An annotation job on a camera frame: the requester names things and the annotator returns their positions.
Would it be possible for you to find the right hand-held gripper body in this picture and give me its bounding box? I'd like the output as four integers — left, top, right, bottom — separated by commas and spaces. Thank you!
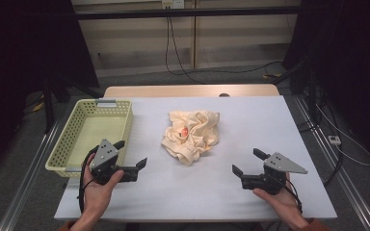
240, 151, 309, 196

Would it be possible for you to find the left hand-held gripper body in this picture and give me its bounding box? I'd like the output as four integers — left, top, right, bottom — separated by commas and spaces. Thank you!
90, 138, 140, 186

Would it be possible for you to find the pale green perforated plastic basket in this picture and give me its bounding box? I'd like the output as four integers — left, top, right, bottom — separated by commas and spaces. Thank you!
44, 98, 134, 179

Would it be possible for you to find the cream cloth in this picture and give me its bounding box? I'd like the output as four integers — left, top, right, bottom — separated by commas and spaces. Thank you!
160, 109, 222, 167

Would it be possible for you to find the person's right hand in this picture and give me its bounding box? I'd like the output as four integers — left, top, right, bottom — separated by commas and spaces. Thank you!
252, 172, 308, 230

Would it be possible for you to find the person's left hand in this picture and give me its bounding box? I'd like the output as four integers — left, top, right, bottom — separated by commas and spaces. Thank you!
83, 153, 125, 215

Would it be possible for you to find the black metal stand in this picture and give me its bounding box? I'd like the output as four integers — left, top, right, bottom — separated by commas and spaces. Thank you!
42, 76, 56, 135

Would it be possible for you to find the light wooden table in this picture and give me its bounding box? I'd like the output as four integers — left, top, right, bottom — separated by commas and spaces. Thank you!
103, 83, 280, 99

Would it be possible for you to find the black curtain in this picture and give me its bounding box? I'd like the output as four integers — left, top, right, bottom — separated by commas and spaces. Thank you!
281, 0, 370, 165
0, 0, 101, 184

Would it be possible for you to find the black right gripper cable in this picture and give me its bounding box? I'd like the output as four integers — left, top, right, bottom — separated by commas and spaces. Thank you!
283, 178, 304, 215

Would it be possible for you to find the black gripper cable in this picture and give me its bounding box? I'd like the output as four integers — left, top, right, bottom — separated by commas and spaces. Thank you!
77, 145, 100, 215
283, 178, 304, 215

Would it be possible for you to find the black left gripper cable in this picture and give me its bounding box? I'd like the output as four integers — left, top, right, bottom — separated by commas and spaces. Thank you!
77, 145, 100, 215

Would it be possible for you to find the aluminium frame rail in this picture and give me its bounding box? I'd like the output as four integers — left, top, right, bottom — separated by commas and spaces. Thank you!
0, 116, 69, 231
293, 95, 370, 231

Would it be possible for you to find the white cable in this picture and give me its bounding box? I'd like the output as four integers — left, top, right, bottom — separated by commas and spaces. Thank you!
315, 103, 370, 167

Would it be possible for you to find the black power cable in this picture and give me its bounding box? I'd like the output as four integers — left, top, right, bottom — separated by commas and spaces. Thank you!
168, 8, 284, 75
164, 8, 206, 86

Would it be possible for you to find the white wall power outlet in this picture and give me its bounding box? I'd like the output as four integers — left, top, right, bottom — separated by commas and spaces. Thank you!
161, 0, 186, 10

